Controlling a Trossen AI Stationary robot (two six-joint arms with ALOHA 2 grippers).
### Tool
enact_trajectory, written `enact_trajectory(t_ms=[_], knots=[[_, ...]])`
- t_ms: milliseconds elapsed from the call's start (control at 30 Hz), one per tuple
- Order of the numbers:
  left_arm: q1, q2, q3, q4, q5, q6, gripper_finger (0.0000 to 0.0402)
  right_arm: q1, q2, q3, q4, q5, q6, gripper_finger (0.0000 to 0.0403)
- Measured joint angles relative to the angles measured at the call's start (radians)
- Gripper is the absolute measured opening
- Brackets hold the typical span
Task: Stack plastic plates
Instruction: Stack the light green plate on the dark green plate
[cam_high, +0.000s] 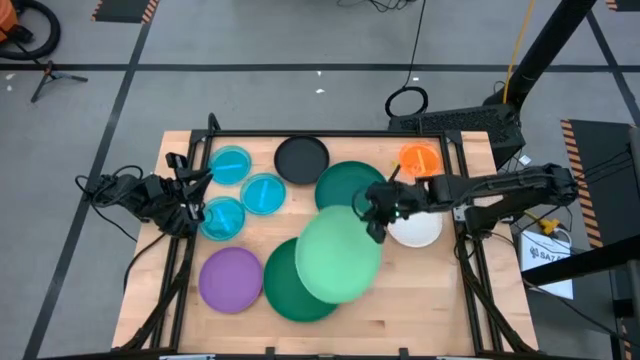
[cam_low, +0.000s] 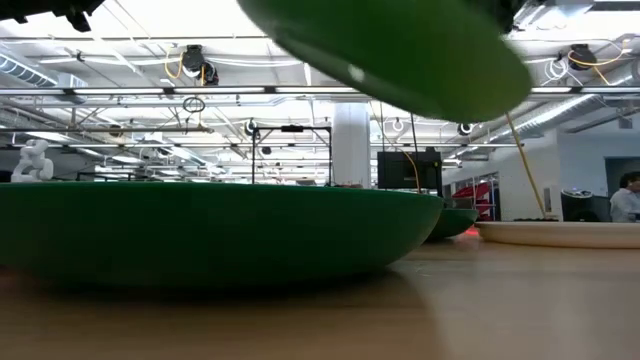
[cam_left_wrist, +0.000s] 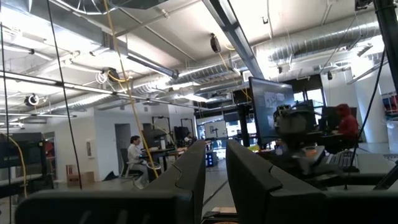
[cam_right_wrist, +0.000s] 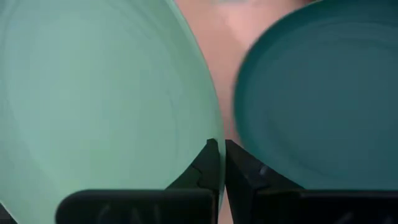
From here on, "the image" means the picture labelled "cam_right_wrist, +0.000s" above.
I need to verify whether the dark green plastic plate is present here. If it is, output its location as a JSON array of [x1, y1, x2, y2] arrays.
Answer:
[[233, 0, 398, 191]]

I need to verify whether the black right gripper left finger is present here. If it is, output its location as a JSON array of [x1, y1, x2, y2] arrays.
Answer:
[[55, 138, 221, 224]]

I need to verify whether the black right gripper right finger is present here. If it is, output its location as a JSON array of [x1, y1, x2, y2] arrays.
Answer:
[[224, 139, 398, 224]]

